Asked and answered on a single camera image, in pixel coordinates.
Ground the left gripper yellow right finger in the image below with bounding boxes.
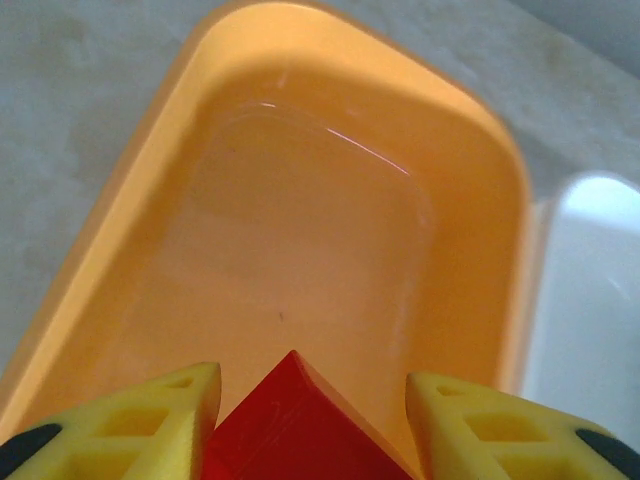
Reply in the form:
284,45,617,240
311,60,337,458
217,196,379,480
405,370,640,480

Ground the orange plastic container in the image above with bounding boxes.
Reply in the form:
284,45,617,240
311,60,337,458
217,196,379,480
0,0,534,480

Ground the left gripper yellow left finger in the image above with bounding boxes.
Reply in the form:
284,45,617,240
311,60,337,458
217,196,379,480
0,361,223,480

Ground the red lego brick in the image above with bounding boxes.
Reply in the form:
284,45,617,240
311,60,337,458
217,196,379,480
202,349,416,480

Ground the white plastic container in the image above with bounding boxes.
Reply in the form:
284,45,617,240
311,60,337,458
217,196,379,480
519,169,640,441

